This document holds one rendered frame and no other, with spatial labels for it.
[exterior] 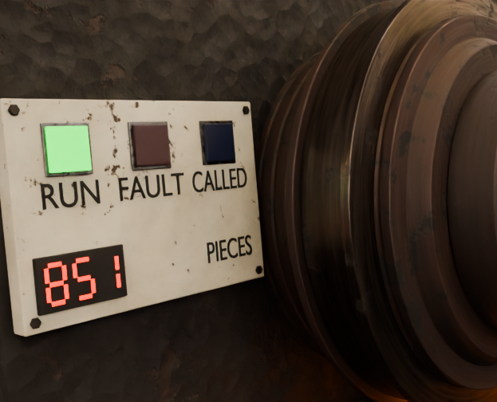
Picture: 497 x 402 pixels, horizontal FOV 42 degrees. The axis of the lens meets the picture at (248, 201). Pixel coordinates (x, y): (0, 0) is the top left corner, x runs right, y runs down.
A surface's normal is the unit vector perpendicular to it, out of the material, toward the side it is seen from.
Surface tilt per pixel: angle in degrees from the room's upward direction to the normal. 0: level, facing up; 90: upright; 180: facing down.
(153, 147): 90
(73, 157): 90
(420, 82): 90
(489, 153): 68
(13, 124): 90
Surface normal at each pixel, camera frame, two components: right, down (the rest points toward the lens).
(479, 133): -0.66, -0.40
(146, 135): 0.70, -0.02
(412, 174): -0.33, -0.15
